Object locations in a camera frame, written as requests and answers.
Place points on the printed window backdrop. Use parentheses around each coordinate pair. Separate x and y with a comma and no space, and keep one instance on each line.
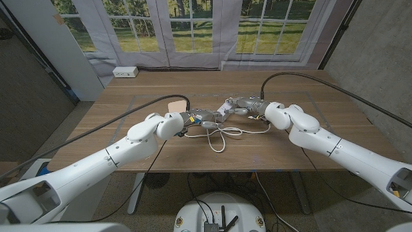
(193,32)

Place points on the small white outlet box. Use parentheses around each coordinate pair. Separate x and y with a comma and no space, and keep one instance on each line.
(125,71)

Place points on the white power strip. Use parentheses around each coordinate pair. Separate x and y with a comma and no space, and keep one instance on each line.
(222,111)

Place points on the black antenna module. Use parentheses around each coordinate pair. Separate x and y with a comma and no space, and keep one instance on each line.
(211,227)

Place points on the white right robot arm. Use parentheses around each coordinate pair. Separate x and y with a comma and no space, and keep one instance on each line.
(347,154)

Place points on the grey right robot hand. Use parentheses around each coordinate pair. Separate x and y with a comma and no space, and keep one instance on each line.
(252,104)

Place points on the beige box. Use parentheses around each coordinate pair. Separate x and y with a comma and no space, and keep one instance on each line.
(177,105)

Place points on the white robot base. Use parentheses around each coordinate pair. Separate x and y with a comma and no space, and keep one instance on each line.
(238,206)

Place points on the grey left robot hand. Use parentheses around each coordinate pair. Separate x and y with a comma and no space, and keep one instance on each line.
(202,116)

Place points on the white power plug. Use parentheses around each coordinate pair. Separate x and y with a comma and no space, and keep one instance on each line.
(230,102)

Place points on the blue floor object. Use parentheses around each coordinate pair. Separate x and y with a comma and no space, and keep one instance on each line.
(42,170)

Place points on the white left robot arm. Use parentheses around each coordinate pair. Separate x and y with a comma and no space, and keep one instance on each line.
(96,170)

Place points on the white leaning board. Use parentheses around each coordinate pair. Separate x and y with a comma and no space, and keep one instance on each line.
(58,48)

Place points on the black backdrop stand pole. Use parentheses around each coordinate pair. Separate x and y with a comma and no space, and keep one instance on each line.
(338,32)

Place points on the black round fan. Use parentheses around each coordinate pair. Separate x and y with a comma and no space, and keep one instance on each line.
(156,180)

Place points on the black backdrop bottom bar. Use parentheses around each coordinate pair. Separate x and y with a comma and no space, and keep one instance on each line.
(180,68)

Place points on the grey metal table leg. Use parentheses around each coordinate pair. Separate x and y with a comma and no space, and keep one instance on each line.
(301,193)
(136,193)

